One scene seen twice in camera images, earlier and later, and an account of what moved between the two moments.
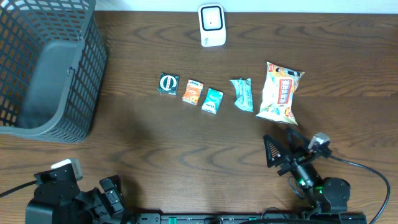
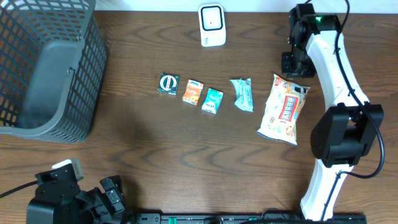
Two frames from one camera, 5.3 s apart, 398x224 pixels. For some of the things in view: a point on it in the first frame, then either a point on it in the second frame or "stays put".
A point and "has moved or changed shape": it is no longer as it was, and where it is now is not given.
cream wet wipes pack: x=277 y=92 has moved or changed shape
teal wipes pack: x=244 y=98 stays put
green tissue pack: x=212 y=101 stays put
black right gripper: x=282 y=156 -> x=290 y=68
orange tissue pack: x=192 y=92 stays put
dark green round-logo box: x=168 y=84 stays put
